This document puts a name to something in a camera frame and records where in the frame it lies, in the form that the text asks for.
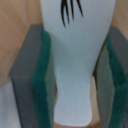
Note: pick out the gripper grey right finger with green pad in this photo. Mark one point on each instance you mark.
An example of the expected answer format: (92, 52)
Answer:
(111, 76)

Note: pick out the gripper grey left finger with green pad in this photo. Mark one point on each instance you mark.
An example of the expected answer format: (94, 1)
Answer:
(33, 80)

